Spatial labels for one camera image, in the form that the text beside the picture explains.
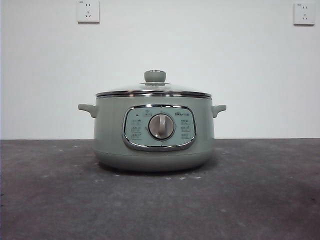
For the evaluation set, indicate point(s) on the white wall socket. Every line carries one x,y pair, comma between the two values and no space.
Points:
304,13
88,11

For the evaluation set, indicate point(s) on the pale green electric pot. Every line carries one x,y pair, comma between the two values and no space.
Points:
112,140

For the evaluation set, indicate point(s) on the glass pot lid green knob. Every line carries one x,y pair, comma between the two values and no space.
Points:
155,75

